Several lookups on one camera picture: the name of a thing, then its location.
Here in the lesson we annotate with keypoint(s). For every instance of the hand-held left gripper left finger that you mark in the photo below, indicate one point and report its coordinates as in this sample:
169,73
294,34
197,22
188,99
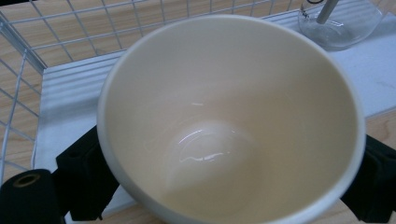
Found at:
84,174

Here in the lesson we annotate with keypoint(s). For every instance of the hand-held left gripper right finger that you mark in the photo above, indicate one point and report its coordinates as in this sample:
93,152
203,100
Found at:
373,183

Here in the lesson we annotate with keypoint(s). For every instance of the cream ceramic mug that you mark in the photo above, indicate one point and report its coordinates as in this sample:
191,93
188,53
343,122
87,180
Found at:
230,124

